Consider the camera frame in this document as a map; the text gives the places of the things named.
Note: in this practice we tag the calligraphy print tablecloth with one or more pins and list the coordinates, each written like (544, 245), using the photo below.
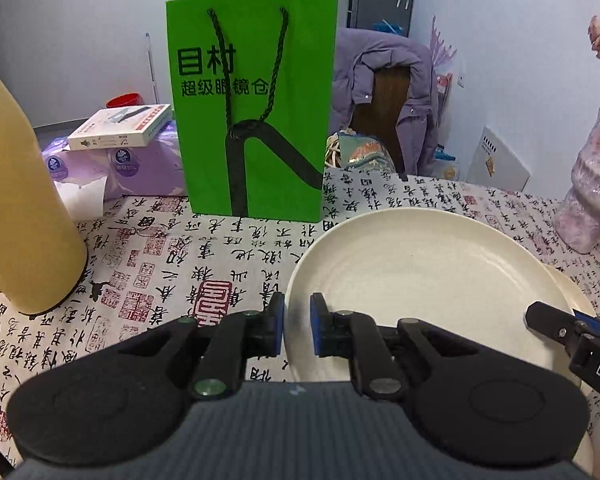
(180, 260)

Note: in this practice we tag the purple wall sticker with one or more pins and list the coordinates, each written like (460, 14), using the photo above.
(442, 47)

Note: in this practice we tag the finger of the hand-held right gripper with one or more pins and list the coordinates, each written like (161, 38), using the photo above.
(590, 321)
(547, 322)

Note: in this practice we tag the purple tissue pack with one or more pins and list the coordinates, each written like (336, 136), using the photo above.
(140, 170)

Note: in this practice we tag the colourful patterned cushion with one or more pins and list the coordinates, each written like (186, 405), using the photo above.
(365, 152)

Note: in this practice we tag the red basin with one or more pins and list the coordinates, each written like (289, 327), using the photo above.
(122, 101)

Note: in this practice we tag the white board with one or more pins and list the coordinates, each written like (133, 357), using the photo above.
(497, 160)

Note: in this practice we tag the purple padded jacket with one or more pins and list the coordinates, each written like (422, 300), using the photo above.
(420, 105)

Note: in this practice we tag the storage rack with bottles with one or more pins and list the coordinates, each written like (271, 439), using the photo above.
(445, 160)

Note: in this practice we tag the blue plastic bag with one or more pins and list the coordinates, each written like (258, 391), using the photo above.
(392, 27)

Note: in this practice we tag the cream round plate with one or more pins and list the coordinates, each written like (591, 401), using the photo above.
(430, 270)
(572, 290)

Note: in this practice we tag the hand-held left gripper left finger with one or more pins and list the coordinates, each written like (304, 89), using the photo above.
(279, 327)

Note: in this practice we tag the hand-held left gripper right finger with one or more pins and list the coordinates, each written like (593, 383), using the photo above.
(316, 327)

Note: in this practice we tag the wooden chair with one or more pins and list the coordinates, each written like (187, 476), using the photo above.
(380, 105)

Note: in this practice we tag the pink textured vase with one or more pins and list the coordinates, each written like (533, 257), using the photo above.
(590, 195)

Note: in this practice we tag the white tissue paper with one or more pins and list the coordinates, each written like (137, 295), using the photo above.
(80, 200)

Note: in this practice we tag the green paper bag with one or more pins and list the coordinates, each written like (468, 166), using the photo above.
(280, 110)

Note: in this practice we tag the white flat box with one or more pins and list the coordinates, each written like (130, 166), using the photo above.
(120, 127)

